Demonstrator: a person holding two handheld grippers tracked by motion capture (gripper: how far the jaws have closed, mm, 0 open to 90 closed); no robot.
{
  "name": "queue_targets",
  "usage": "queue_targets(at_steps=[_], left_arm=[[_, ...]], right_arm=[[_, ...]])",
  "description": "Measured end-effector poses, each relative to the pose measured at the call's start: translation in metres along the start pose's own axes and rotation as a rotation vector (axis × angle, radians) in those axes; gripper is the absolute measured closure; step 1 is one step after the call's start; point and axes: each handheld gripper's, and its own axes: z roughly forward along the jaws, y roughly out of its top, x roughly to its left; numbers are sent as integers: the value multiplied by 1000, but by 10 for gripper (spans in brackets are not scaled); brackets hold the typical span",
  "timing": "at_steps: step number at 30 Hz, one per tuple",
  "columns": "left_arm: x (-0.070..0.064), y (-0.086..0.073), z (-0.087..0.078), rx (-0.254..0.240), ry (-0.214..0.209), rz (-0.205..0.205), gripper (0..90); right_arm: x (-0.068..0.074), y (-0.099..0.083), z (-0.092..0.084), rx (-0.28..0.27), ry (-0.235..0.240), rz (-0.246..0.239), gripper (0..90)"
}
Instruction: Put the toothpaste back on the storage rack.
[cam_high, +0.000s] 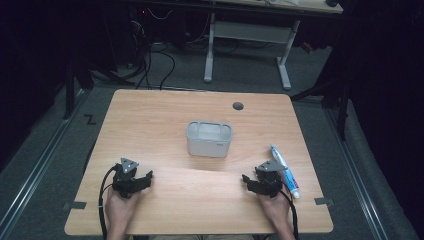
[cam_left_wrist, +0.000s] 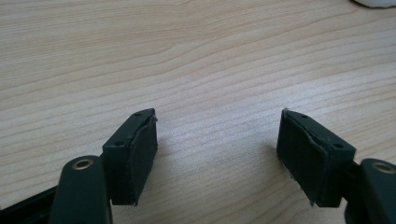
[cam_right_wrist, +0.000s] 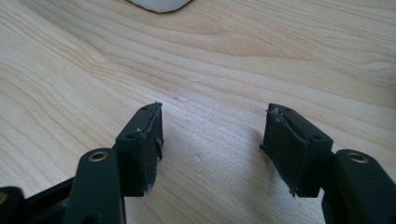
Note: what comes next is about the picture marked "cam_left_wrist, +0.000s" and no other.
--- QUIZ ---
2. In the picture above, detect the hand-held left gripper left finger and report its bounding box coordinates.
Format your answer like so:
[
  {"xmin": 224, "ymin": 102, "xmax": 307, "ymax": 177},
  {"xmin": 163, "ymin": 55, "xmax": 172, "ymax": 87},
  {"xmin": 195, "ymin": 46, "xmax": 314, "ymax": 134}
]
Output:
[{"xmin": 102, "ymin": 107, "xmax": 159, "ymax": 207}]

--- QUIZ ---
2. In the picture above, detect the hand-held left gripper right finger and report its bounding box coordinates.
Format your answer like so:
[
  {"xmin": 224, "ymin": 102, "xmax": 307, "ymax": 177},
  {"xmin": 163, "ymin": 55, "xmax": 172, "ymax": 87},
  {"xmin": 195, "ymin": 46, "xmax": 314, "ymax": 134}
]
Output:
[{"xmin": 276, "ymin": 107, "xmax": 357, "ymax": 208}]

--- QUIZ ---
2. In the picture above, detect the white desk organizer holder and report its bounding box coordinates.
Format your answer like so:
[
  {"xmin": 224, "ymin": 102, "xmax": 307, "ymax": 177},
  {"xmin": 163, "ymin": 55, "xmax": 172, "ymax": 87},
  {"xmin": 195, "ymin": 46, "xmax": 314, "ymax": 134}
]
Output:
[{"xmin": 349, "ymin": 0, "xmax": 396, "ymax": 9}]

